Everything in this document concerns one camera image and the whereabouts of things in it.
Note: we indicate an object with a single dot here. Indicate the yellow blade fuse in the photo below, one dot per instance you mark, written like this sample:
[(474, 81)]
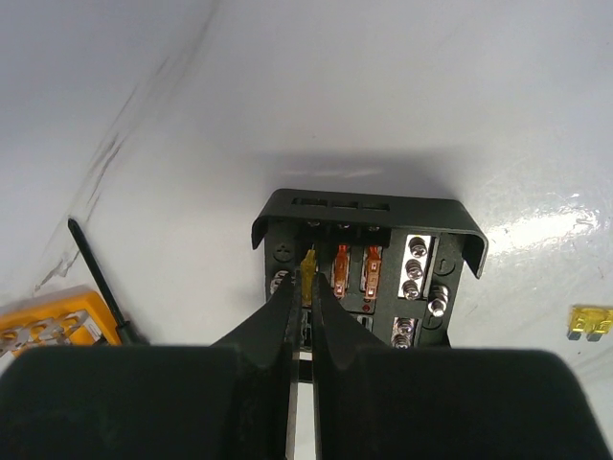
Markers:
[(589, 321), (308, 268)]

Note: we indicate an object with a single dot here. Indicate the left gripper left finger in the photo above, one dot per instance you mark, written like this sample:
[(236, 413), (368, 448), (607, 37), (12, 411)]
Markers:
[(234, 399)]

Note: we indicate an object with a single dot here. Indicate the orange handle screwdriver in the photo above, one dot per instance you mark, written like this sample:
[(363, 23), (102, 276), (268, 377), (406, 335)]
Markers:
[(125, 330)]

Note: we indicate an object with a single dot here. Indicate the orange terminal block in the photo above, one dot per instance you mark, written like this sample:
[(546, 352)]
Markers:
[(74, 316)]

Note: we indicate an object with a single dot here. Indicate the black fuse box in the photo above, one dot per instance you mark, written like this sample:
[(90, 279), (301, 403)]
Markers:
[(393, 263)]

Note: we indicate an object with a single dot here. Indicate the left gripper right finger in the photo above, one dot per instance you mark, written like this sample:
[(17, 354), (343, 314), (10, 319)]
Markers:
[(373, 401)]

